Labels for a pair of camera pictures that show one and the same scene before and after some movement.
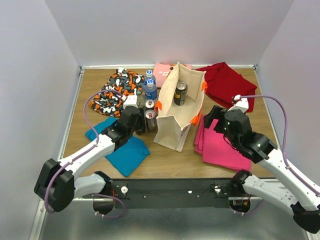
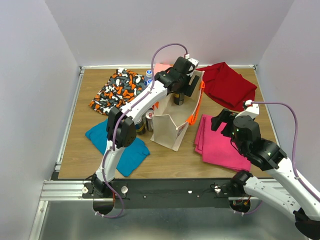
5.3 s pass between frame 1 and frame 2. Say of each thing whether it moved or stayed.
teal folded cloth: stayed
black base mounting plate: stayed
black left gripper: moved
